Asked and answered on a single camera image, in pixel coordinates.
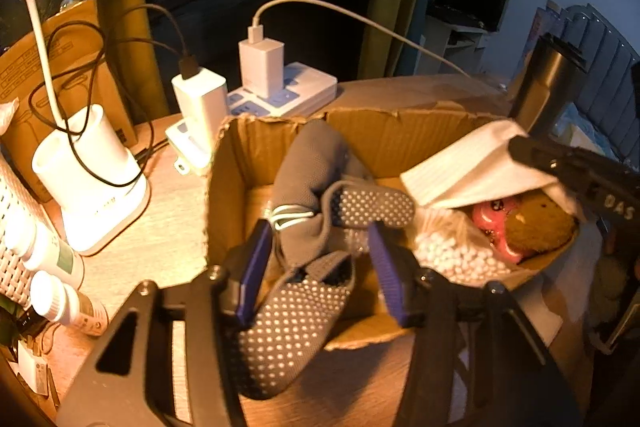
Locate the white computer desk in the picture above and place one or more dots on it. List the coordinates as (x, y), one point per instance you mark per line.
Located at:
(452, 44)

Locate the white pill bottle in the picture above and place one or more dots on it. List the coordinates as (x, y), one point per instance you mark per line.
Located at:
(47, 252)
(67, 304)

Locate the cardboard box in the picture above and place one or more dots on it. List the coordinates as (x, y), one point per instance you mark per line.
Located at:
(400, 137)

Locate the grey padded bed headboard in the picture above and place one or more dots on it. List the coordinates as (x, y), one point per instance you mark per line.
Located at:
(600, 52)

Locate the white charger plug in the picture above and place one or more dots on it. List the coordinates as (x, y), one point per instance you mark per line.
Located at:
(200, 104)
(262, 67)

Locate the pink plush toy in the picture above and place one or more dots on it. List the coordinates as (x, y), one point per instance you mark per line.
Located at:
(542, 224)

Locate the small white adapter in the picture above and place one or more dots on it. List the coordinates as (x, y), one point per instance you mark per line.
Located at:
(187, 152)

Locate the white power strip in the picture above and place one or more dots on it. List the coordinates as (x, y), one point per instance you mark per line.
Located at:
(300, 87)

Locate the white desk lamp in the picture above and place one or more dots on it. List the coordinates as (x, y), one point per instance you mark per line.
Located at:
(90, 187)

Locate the white perforated basket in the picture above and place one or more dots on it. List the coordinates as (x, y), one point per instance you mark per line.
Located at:
(12, 237)

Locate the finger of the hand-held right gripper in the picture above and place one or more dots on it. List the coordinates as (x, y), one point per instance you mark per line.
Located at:
(575, 172)

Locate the small white box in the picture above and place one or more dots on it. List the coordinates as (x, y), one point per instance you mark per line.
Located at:
(34, 369)

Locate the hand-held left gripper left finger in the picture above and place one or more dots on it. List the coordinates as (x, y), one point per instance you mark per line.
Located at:
(255, 267)

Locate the brown paper carton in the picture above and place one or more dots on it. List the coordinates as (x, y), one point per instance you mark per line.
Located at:
(30, 72)

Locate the bag of white beads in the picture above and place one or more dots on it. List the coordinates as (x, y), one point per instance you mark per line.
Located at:
(450, 257)

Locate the grey dotted sock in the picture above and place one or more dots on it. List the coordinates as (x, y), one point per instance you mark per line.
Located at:
(300, 167)
(295, 337)

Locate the white cloth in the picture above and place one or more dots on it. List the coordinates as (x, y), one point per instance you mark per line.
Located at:
(465, 172)

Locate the steel travel tumbler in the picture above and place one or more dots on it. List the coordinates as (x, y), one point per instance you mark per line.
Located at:
(547, 87)

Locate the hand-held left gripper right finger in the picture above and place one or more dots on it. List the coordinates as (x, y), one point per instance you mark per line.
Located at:
(386, 272)

